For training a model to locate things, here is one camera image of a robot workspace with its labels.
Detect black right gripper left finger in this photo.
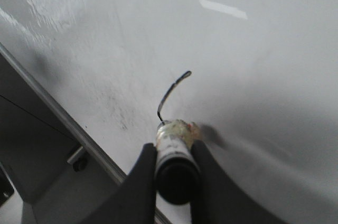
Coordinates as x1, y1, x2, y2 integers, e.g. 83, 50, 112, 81
82, 143, 157, 223

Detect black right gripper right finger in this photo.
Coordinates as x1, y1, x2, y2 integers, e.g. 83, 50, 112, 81
191, 140, 284, 223

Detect white black whiteboard marker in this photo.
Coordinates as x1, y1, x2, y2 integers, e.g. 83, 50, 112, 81
154, 120, 200, 205

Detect red round magnet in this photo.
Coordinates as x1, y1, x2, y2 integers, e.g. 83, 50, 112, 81
170, 119, 203, 149

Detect white whiteboard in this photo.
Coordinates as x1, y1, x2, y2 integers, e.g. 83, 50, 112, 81
1, 0, 337, 223

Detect grey metal bracket with bolt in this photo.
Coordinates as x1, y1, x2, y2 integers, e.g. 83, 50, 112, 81
67, 146, 88, 172

